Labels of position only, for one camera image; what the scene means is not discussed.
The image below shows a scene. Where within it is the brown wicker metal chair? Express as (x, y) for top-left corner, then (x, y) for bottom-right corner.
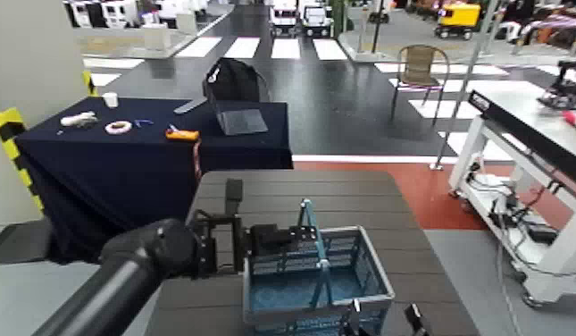
(390, 44), (452, 128)

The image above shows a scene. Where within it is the orange hand tool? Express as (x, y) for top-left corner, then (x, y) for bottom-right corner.
(164, 123), (201, 143)

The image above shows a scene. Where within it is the white frame table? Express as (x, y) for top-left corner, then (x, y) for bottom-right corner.
(447, 80), (576, 306)

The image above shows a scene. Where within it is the yellow vehicle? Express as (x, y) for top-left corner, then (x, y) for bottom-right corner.
(433, 2), (483, 41)

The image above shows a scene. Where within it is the black backpack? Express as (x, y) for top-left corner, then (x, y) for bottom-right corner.
(202, 56), (272, 105)

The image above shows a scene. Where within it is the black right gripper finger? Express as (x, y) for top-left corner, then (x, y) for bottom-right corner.
(341, 298), (365, 336)
(404, 302), (433, 336)

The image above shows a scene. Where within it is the pink white tape ring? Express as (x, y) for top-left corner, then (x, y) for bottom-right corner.
(104, 120), (134, 136)

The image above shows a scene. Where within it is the red cable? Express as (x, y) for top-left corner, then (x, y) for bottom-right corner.
(523, 180), (563, 210)

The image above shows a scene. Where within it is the blue grey plastic crate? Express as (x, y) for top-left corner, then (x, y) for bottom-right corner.
(241, 197), (396, 336)

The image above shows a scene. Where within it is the white box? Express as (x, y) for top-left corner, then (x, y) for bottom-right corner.
(175, 11), (198, 37)
(142, 23), (172, 52)

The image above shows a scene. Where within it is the thin black pole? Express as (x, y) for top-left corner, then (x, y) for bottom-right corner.
(371, 0), (386, 54)

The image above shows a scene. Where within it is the purple covered stall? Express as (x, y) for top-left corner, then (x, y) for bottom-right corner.
(522, 13), (576, 53)

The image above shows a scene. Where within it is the white crumpled object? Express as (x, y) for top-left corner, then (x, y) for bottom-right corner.
(60, 111), (100, 129)

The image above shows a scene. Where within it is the black cable bundle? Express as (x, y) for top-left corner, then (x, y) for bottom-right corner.
(486, 194), (532, 231)

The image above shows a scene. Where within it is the grey floor cable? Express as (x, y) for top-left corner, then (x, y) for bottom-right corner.
(496, 224), (525, 336)

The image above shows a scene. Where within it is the black tablecloth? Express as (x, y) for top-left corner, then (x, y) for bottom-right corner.
(14, 96), (295, 266)

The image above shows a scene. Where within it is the white vehicle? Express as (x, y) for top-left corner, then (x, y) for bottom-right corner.
(269, 0), (300, 38)
(298, 0), (336, 38)

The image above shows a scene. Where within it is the black robot device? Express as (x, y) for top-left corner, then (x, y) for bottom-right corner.
(538, 58), (576, 112)

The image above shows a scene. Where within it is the orange hanging strap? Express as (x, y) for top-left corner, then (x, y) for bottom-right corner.
(192, 139), (205, 183)

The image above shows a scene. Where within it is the black power strip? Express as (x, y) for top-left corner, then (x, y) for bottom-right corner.
(526, 223), (561, 245)

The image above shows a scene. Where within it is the grey open laptop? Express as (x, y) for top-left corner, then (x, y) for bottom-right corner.
(206, 86), (271, 137)

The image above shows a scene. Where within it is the white machines row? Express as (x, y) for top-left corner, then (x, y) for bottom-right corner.
(64, 0), (138, 29)

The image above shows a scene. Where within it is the large yellow black hazard guard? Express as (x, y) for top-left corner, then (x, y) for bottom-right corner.
(0, 107), (46, 212)

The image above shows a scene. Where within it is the grey flat slab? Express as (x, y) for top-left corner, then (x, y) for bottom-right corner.
(173, 97), (208, 115)

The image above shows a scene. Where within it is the small yellow black hazard guard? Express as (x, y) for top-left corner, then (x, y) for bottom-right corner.
(82, 70), (99, 98)

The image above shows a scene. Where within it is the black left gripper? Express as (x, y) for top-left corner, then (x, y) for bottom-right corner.
(189, 177), (319, 279)

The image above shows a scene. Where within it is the grey sign post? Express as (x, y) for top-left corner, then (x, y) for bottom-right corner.
(356, 6), (371, 54)

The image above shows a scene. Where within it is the grey metal pole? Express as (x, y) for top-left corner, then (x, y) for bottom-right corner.
(429, 0), (502, 172)

